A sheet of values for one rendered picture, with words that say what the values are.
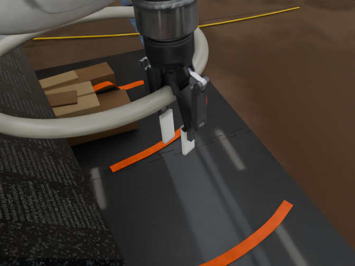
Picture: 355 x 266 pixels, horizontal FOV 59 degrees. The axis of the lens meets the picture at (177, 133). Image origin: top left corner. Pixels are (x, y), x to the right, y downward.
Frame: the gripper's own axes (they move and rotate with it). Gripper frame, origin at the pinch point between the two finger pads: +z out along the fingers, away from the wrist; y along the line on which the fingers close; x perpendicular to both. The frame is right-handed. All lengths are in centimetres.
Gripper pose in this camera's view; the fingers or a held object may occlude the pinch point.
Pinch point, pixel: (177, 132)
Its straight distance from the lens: 59.1
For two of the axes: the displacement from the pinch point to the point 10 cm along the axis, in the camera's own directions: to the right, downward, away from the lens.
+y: -7.6, -4.0, 5.2
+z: 0.7, 7.4, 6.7
